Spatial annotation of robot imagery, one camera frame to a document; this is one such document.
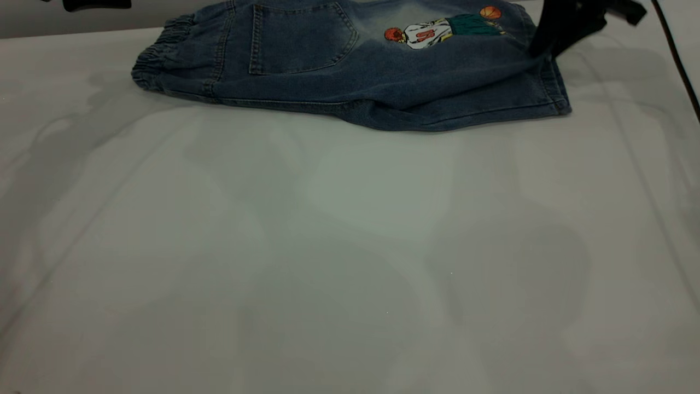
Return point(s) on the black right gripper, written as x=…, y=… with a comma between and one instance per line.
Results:
x=623, y=10

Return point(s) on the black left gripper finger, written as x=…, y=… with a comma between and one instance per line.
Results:
x=95, y=4

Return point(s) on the blue denim shorts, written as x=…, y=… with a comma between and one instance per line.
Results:
x=383, y=82

